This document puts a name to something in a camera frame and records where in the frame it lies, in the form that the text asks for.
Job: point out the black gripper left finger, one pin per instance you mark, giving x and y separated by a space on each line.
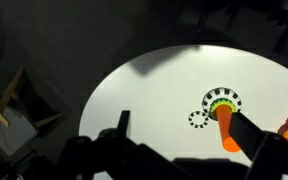
123 123

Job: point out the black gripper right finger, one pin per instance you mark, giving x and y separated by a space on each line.
253 141

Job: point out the orange ring stacking stand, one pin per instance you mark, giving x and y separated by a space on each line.
223 114

